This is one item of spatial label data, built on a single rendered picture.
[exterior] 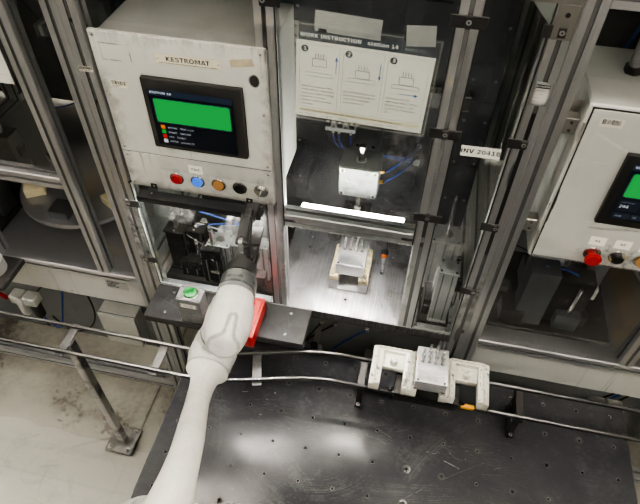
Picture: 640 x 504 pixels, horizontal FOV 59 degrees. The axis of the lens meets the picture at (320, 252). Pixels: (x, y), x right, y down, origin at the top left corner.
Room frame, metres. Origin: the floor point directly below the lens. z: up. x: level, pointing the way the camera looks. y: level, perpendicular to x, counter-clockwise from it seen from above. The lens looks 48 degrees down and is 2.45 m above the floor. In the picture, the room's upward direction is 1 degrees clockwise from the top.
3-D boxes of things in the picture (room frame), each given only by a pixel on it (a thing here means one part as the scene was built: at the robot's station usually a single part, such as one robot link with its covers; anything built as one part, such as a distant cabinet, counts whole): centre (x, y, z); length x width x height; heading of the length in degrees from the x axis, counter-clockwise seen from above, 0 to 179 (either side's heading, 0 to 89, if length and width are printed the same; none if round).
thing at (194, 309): (1.11, 0.40, 0.97); 0.08 x 0.08 x 0.12; 79
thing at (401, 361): (0.92, -0.35, 0.84); 0.36 x 0.14 x 0.10; 79
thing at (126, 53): (1.30, 0.31, 1.60); 0.42 x 0.29 x 0.46; 79
